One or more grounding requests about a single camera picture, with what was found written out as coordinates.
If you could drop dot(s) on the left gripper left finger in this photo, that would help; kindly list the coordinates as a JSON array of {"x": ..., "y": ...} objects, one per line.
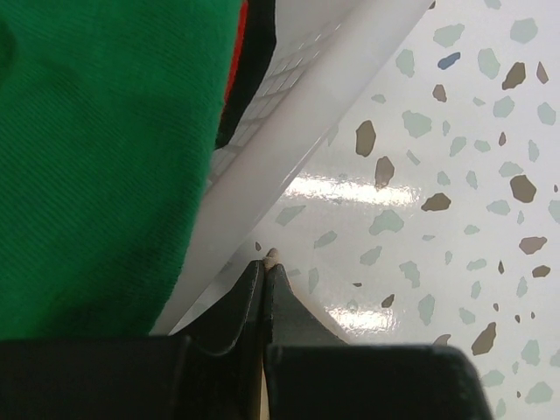
[{"x": 211, "y": 369}]

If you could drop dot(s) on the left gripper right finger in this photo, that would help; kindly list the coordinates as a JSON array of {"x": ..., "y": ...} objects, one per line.
[{"x": 313, "y": 374}]

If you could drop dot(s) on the beige t shirt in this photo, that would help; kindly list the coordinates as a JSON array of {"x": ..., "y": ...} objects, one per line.
[{"x": 271, "y": 259}]

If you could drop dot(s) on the green t shirt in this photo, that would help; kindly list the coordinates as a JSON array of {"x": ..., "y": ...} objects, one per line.
[{"x": 109, "y": 113}]

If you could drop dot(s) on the white plastic laundry basket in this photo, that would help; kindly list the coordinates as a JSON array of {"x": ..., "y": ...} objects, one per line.
[{"x": 326, "y": 54}]

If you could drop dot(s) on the red t shirt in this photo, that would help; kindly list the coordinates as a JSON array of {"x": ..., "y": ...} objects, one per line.
[{"x": 241, "y": 28}]

